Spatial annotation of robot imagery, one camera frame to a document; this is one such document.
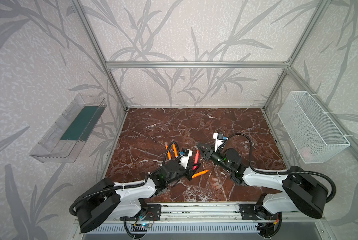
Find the pink highlighter pair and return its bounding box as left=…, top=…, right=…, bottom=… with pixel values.
left=193, top=150, right=200, bottom=170

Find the orange highlighter pair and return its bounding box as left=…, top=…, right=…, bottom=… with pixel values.
left=172, top=142, right=179, bottom=158

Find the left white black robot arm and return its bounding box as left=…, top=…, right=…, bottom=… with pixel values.
left=69, top=160, right=201, bottom=233

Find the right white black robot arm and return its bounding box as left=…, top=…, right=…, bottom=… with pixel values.
left=196, top=143, right=337, bottom=220

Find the translucent pen cap lowest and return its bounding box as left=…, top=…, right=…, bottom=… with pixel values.
left=213, top=183, right=223, bottom=190

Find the small green circuit board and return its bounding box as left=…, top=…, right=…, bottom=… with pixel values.
left=132, top=223, right=154, bottom=232

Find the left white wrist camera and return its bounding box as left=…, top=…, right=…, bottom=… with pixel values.
left=179, top=149, right=193, bottom=169

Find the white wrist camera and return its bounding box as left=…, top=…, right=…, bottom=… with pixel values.
left=213, top=133, right=228, bottom=153
left=179, top=149, right=193, bottom=169

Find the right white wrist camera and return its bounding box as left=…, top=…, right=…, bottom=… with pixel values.
left=213, top=133, right=228, bottom=153

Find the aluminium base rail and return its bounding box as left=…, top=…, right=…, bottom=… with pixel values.
left=73, top=201, right=327, bottom=224

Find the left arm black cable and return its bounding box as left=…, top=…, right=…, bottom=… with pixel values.
left=69, top=140, right=181, bottom=217

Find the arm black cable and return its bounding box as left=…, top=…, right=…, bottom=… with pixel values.
left=69, top=140, right=181, bottom=217
left=225, top=132, right=338, bottom=204

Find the white wire mesh basket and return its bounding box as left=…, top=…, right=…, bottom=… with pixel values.
left=278, top=91, right=351, bottom=164

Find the aluminium frame crossbar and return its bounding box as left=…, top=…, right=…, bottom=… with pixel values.
left=106, top=62, right=288, bottom=69

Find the clear plastic wall tray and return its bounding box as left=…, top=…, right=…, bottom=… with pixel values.
left=30, top=94, right=107, bottom=163

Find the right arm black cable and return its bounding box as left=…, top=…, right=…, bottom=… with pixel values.
left=225, top=132, right=338, bottom=204

